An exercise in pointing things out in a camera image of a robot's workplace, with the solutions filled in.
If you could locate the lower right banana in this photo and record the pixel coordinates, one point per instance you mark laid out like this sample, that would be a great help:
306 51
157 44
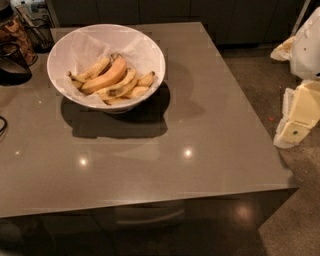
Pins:
136 92

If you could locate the long spotted banana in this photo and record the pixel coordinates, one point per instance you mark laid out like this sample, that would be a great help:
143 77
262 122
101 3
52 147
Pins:
121 88

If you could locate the black kettle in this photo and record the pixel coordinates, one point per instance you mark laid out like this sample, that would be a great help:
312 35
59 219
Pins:
13 68

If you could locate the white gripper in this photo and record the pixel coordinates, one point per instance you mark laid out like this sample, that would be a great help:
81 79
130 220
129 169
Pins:
306 53

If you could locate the dark cabinet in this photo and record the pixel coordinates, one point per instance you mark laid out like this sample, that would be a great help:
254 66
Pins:
228 22

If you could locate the large orange-yellow banana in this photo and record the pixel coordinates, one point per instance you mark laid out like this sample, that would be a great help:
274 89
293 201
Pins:
110 77

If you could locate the upper left spotted banana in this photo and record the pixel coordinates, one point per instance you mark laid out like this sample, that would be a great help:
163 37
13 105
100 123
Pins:
93 72

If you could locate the white bowl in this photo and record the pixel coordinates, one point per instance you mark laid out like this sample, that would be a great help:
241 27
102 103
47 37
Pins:
146 53

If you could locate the small right banana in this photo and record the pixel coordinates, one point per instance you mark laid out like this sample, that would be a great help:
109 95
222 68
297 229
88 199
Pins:
147 79

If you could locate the small left banana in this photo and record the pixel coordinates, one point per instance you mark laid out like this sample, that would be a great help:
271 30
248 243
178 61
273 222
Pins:
77 84

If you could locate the black wire basket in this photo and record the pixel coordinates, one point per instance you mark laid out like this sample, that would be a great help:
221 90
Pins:
40 35

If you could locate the white paper bowl liner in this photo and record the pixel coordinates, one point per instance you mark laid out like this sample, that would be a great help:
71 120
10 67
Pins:
86 46

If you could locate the patterned brown jar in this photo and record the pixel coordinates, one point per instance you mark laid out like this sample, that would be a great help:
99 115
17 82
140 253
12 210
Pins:
12 30

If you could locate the small banana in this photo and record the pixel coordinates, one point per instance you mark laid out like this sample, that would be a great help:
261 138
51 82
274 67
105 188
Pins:
77 84
147 79

